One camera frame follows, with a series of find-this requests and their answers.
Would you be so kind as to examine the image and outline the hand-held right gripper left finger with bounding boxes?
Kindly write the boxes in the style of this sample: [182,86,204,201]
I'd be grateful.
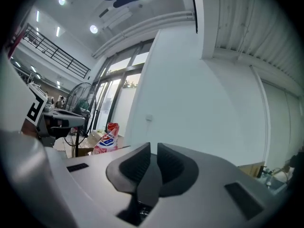
[51,142,152,228]

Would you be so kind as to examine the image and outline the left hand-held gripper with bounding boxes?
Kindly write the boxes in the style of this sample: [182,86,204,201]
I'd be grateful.
[25,83,86,147]

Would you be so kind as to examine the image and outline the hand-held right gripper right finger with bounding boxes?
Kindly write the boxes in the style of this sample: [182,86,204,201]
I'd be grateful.
[142,142,278,228]

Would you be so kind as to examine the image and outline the black standing fan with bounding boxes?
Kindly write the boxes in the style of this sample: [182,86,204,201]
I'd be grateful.
[63,81,98,158]

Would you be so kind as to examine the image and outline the pale cardboard box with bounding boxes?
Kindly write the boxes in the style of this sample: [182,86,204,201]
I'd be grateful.
[85,129,107,149]

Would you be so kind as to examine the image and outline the brown printed cardboard box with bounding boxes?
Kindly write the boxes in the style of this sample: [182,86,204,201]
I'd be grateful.
[78,147,95,157]

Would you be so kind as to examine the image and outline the red white detergent bag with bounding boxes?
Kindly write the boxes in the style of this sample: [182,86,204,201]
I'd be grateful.
[92,122,120,155]

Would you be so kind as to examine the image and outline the large leaning cardboard sheet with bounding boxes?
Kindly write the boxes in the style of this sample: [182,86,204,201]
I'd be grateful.
[238,161,266,178]

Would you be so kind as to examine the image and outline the black-framed glass doors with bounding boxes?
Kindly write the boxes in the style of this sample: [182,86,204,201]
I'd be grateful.
[91,38,155,137]

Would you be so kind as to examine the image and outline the black balcony railing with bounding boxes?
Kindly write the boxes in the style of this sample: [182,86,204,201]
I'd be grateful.
[22,24,91,79]

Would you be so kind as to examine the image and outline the clear plastic bag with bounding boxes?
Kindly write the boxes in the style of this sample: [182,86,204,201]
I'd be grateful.
[257,172,289,196]

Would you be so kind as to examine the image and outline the black cabinet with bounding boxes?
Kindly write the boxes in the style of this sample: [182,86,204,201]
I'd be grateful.
[286,151,304,192]

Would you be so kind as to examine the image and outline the ceiling air conditioner unit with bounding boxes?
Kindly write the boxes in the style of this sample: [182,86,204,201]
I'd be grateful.
[98,5,144,30]

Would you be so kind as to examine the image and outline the white ceiling pipes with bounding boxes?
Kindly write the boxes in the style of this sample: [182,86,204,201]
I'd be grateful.
[91,10,195,59]

